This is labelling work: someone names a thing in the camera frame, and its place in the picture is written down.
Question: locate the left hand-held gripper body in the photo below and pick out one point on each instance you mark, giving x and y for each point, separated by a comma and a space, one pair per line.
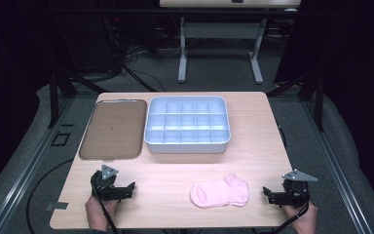
105, 190

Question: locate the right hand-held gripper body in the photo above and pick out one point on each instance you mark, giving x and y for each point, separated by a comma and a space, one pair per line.
294, 194

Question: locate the pink sock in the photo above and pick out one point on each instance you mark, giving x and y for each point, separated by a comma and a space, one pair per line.
220, 193

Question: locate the person's left hand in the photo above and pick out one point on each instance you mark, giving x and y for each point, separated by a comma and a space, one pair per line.
98, 213

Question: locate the person's right hand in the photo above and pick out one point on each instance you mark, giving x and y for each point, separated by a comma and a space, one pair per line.
303, 221

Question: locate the grey tape piece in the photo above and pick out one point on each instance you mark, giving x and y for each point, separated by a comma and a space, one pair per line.
56, 205

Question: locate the brown tray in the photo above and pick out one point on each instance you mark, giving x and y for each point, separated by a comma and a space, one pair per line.
113, 130

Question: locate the white divided storage box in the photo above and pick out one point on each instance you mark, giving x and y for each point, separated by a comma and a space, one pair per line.
187, 125

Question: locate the desk with white legs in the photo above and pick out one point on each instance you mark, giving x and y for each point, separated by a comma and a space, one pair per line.
220, 31

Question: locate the aluminium floor rail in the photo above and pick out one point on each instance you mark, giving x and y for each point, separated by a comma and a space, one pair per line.
334, 165
29, 165

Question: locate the black metal frame strut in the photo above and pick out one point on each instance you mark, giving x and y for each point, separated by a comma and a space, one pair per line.
319, 104
54, 100

